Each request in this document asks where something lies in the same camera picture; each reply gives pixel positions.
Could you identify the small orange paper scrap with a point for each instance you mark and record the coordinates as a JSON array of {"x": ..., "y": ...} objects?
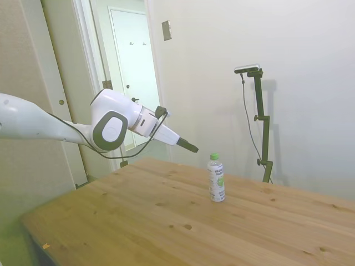
[{"x": 46, "y": 245}]

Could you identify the grey wall switch plate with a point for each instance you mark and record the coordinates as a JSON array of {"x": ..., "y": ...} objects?
[{"x": 166, "y": 30}]

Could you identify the white door frame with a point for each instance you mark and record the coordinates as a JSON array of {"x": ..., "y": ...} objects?
[{"x": 91, "y": 55}]

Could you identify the grey bar-shaped stereo camera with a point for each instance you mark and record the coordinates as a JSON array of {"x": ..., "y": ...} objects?
[{"x": 247, "y": 68}]

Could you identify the black jointed camera stand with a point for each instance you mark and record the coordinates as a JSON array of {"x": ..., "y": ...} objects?
[{"x": 262, "y": 110}]

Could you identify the round door pull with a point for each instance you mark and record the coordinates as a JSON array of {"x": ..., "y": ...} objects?
[{"x": 61, "y": 102}]

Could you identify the plastic water bottle green cap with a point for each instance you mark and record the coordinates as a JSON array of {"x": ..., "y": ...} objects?
[{"x": 216, "y": 180}]

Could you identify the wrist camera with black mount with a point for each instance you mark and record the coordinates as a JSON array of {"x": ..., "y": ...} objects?
[{"x": 161, "y": 111}]

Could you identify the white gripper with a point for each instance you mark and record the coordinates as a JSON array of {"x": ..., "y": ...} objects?
[{"x": 166, "y": 134}]

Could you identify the white interior door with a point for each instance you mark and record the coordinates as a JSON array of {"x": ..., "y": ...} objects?
[{"x": 133, "y": 69}]

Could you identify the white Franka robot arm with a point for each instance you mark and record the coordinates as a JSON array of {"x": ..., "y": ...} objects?
[{"x": 111, "y": 133}]

